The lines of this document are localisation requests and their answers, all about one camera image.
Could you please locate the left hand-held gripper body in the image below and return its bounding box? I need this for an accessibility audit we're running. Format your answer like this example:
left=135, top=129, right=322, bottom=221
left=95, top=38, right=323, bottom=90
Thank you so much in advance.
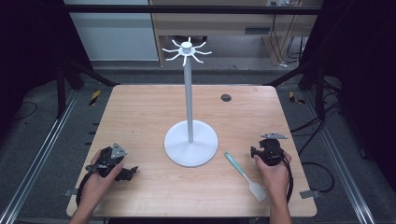
left=85, top=142, right=129, bottom=178

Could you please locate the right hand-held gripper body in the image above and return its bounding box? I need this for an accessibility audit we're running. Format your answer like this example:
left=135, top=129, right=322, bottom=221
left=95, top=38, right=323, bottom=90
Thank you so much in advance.
left=250, top=133, right=289, bottom=167

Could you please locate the person's left hand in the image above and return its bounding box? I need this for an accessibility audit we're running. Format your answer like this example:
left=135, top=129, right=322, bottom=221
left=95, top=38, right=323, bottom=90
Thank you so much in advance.
left=79, top=149, right=124, bottom=209

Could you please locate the person's right hand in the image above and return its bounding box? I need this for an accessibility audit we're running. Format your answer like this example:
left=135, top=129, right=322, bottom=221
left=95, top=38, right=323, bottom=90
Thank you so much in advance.
left=253, top=150, right=292, bottom=203

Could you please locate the yellow black striped tape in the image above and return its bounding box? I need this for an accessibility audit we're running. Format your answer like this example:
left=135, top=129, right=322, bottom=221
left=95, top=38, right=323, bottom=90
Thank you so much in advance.
left=89, top=89, right=103, bottom=106
left=288, top=91, right=306, bottom=105

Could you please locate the white hook rack stand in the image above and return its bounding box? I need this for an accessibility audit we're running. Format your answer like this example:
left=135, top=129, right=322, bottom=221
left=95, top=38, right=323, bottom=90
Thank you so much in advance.
left=162, top=36, right=219, bottom=168

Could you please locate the white cabinet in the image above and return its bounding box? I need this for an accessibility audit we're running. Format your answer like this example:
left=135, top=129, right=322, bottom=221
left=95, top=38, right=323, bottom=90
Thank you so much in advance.
left=63, top=0, right=160, bottom=63

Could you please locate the teal handled white spatula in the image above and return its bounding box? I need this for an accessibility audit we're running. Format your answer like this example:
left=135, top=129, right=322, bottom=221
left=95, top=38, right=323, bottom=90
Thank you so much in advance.
left=223, top=151, right=268, bottom=203

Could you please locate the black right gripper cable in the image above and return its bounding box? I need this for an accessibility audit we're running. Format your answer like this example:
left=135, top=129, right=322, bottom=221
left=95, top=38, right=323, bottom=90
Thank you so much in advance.
left=278, top=151, right=295, bottom=203

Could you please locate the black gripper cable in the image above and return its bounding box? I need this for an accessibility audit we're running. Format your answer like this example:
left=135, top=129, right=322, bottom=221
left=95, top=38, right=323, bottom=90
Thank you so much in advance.
left=278, top=151, right=295, bottom=203
left=75, top=170, right=95, bottom=207

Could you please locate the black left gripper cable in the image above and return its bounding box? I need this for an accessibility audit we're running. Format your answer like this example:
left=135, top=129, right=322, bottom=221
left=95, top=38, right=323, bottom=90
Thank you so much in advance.
left=75, top=170, right=95, bottom=207

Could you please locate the aluminium floor rail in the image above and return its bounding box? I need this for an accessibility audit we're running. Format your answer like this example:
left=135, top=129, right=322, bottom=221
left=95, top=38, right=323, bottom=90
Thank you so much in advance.
left=0, top=89, right=80, bottom=224
left=302, top=91, right=377, bottom=224

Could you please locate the black frame post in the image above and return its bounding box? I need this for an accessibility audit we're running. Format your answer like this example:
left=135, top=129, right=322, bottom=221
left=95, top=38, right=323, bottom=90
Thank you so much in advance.
left=55, top=59, right=67, bottom=119
left=313, top=60, right=327, bottom=121

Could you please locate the black diagonal frame brace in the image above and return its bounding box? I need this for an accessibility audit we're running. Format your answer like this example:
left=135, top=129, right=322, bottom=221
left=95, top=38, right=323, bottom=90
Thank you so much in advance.
left=263, top=63, right=317, bottom=88
left=64, top=58, right=121, bottom=88

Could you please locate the thin black floor cable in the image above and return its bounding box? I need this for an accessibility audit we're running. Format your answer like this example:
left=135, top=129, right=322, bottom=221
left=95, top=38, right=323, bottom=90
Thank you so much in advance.
left=11, top=101, right=39, bottom=121

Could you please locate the bundle of hanging black cables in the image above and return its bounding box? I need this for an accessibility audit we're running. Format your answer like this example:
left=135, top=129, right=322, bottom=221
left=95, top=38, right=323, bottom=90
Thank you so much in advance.
left=268, top=14, right=309, bottom=68

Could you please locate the black frame crossbar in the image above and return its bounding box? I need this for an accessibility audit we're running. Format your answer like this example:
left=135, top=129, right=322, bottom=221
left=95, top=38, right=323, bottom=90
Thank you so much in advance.
left=63, top=4, right=323, bottom=16

